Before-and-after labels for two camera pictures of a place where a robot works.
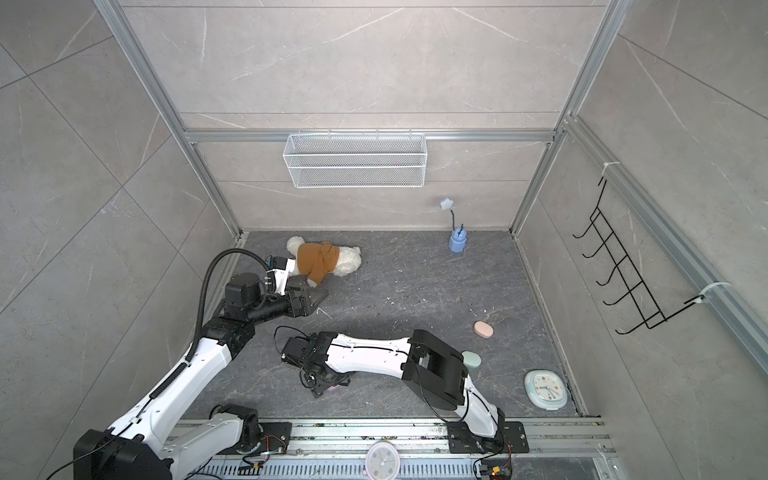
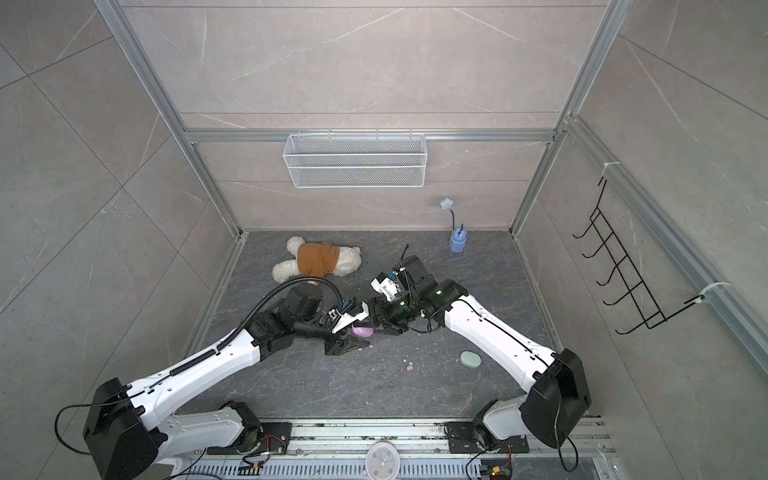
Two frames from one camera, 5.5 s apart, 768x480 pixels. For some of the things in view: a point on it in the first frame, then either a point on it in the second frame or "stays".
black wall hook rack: x=653 y=315 stays
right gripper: x=315 y=386 → x=384 y=317
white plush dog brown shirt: x=316 y=261 stays
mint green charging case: x=471 y=360 stays
